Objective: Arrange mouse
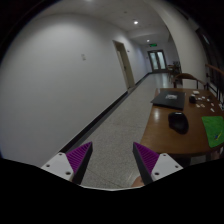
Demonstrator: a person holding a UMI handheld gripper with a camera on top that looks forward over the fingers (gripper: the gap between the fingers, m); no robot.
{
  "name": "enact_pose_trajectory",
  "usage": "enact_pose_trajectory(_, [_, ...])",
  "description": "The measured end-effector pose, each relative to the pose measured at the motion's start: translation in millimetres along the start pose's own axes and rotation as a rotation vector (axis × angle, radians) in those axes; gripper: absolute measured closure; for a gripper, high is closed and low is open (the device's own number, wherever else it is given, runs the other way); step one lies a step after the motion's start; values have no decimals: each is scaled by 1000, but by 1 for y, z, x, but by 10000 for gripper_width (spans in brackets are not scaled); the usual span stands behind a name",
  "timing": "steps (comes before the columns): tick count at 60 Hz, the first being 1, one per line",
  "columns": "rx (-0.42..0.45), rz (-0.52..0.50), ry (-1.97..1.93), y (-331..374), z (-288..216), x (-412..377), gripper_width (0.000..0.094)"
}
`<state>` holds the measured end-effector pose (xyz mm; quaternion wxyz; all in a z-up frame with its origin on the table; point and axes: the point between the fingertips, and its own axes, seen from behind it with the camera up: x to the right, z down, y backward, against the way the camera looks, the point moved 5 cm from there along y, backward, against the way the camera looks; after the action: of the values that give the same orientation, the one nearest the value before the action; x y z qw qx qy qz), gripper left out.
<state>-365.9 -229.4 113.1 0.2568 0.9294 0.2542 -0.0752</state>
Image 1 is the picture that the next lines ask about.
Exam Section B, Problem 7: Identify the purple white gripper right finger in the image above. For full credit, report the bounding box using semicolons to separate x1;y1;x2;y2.
133;142;182;185

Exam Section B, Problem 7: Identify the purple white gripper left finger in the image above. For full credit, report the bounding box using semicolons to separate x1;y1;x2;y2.
42;142;93;185

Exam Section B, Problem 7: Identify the black computer mouse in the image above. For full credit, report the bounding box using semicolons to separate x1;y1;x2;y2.
168;112;189;134

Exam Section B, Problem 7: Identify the black mouse pad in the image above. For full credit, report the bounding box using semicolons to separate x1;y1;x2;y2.
151;90;185;110

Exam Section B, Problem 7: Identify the white paper on pad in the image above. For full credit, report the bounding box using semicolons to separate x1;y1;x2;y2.
166;94;178;100

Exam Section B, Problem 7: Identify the green cloth mat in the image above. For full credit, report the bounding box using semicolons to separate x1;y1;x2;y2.
202;116;224;148

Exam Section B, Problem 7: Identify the small black object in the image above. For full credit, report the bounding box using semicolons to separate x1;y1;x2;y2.
189;96;196;104

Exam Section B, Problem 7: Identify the wooden chair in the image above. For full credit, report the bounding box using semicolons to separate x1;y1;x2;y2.
172;73;207;89

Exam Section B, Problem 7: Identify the potted plant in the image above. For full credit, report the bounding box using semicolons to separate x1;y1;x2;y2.
173;61;181;74

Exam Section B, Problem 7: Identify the glass double exit door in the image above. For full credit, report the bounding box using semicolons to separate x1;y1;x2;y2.
148;50;166;72

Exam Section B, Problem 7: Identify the wooden side door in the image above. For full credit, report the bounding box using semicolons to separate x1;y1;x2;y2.
114;41;135;89

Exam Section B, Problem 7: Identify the green exit sign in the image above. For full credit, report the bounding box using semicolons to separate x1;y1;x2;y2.
149;43;157;47

